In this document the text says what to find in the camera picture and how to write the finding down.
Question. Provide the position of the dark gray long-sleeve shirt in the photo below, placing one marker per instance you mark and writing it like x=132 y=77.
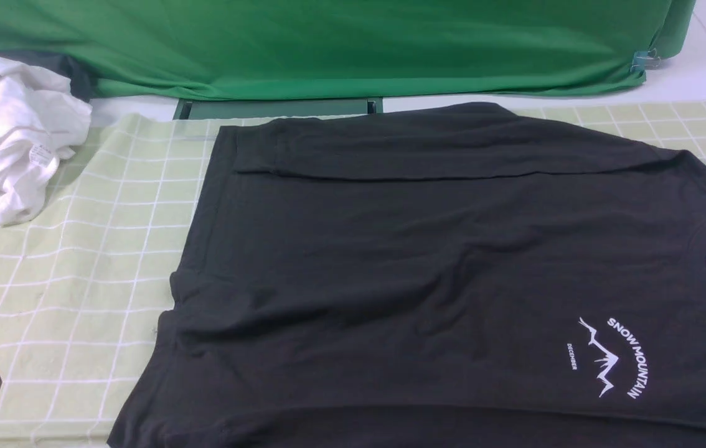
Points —
x=457 y=277

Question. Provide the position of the crumpled white shirt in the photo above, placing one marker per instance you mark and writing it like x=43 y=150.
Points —
x=45 y=112

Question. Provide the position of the light green checkered tablecloth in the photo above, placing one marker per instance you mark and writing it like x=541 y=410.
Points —
x=83 y=285

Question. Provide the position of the green backdrop cloth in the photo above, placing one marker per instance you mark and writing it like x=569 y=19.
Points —
x=297 y=50

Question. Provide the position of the blue binder clip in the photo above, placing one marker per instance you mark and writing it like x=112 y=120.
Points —
x=645 y=60

